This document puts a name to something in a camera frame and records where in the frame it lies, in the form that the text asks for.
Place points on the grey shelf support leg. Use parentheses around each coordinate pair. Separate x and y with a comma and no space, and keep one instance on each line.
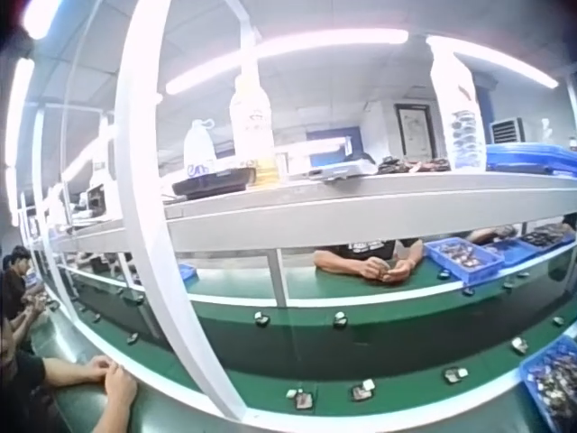
(278,279)

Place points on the grey overhead shelf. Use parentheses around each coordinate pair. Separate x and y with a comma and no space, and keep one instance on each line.
(360,203)

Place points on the black flat tray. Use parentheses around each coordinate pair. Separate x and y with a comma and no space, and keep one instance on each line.
(212,181)

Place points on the yellow drink bottle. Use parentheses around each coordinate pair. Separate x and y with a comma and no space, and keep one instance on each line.
(252,131)

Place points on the white plastic jug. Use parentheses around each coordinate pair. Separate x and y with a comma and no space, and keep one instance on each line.
(199,153)

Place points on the small blue bin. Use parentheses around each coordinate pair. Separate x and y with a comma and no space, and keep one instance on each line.
(187,271)

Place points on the pile of dark parts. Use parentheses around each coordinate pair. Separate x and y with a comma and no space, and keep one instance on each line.
(412,166)

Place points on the green conveyor belt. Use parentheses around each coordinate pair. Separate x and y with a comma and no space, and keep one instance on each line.
(252,356)

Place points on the long ceiling light tube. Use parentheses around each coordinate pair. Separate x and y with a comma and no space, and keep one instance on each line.
(288,49)
(18,108)
(491,58)

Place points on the blue bin of parts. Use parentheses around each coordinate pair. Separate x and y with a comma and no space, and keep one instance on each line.
(464,259)
(552,383)

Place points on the row of small metal parts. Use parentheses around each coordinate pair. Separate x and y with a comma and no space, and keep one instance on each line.
(363,390)

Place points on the white bench machine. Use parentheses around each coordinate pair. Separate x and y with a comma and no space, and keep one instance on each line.
(101,176)

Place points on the clear plastic water bottle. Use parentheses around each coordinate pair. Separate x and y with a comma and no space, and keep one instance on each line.
(457,113)

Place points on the grey air cooler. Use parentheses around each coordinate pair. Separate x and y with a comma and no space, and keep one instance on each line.
(507,131)

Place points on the row of blue parts bins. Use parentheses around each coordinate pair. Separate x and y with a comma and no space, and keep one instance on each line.
(536,243)

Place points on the stack of blue trays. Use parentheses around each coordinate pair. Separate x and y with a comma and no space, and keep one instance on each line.
(532,158)

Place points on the thick white frame post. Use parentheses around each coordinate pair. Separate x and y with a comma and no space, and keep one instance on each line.
(149,234)

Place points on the black framed wall poster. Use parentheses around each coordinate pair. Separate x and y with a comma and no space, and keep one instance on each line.
(414,131)

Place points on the thin white frame post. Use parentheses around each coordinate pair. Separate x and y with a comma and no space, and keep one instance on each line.
(38,189)

